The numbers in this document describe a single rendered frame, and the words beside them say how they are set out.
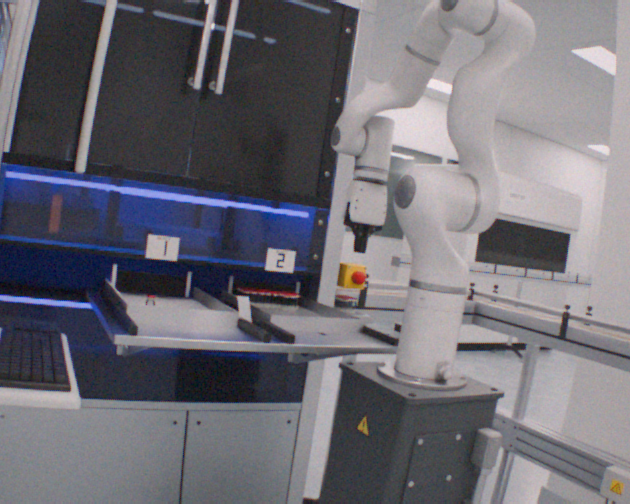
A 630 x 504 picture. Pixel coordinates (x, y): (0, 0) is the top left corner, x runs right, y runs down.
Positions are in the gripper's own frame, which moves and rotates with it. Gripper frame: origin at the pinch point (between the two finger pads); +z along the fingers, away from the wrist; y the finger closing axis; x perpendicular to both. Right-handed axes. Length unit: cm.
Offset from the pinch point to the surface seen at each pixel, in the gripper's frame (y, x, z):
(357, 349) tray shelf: 4.2, 11.9, 23.1
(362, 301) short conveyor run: -29, -38, 19
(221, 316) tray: 32.2, -2.1, 19.9
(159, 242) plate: 42, -28, 7
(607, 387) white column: -144, -11, 47
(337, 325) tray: 1.7, -2.0, 20.5
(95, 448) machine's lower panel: 55, -28, 65
